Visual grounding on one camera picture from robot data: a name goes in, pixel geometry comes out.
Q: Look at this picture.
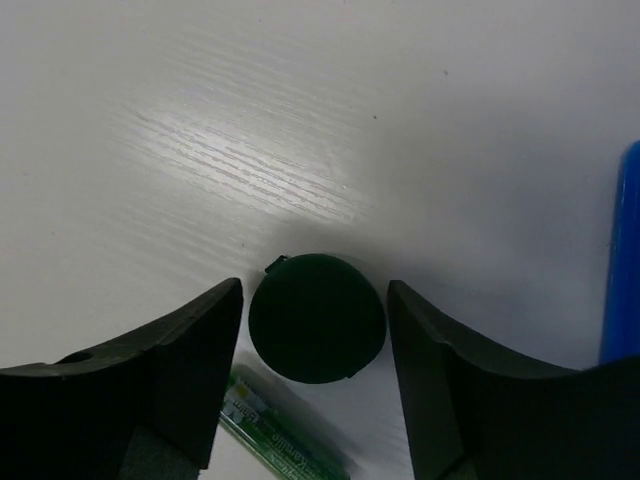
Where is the dark green round puff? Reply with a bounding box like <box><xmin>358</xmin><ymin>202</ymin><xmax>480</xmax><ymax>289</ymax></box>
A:
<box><xmin>248</xmin><ymin>253</ymin><xmax>387</xmax><ymax>384</ymax></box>

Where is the green lip balm tube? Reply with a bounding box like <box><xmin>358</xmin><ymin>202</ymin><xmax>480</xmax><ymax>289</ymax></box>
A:
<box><xmin>220</xmin><ymin>364</ymin><xmax>350</xmax><ymax>479</ymax></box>

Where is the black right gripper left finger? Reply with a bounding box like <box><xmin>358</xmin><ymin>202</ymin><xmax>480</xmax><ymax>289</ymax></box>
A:
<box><xmin>1</xmin><ymin>278</ymin><xmax>243</xmax><ymax>479</ymax></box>

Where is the blue divided plastic tray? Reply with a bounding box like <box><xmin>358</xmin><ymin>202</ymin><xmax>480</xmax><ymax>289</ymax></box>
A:
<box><xmin>599</xmin><ymin>142</ymin><xmax>639</xmax><ymax>364</ymax></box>

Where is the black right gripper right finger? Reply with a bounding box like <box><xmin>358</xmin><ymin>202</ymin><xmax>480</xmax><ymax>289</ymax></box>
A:
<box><xmin>387</xmin><ymin>280</ymin><xmax>639</xmax><ymax>479</ymax></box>

